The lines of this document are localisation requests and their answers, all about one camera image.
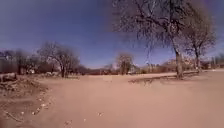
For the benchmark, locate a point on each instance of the row of trees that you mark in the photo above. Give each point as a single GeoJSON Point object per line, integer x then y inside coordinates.
{"type": "Point", "coordinates": [94, 71]}

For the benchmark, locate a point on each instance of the reddish dirt ground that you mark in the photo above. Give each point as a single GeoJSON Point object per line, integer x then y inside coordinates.
{"type": "Point", "coordinates": [133, 103]}

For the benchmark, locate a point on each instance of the large bare tree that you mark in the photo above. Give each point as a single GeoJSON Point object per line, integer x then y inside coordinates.
{"type": "Point", "coordinates": [179, 65]}

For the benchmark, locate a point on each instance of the pile of brushwood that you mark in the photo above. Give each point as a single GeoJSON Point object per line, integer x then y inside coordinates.
{"type": "Point", "coordinates": [20, 87]}

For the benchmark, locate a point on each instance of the log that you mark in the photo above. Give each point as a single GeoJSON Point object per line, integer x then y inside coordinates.
{"type": "Point", "coordinates": [8, 77]}

